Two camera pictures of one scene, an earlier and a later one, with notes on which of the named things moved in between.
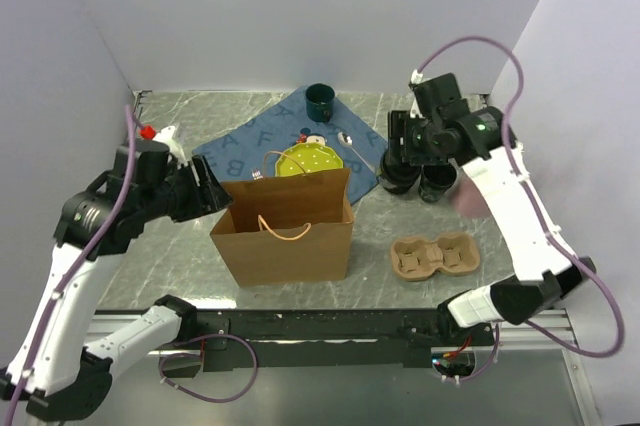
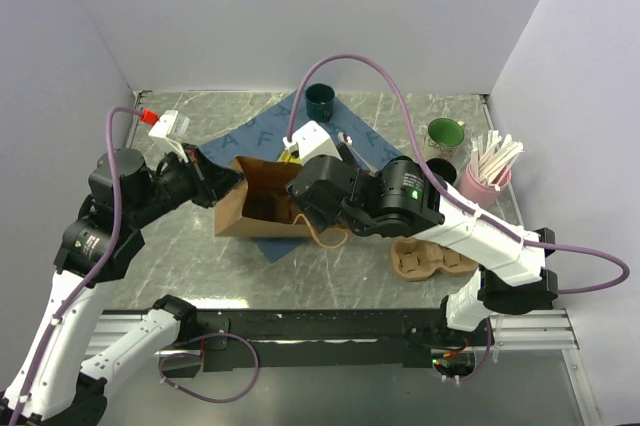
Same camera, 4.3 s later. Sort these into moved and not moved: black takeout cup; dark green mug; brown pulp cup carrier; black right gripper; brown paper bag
Moved: black right gripper; brown paper bag
Not moved: dark green mug; black takeout cup; brown pulp cup carrier
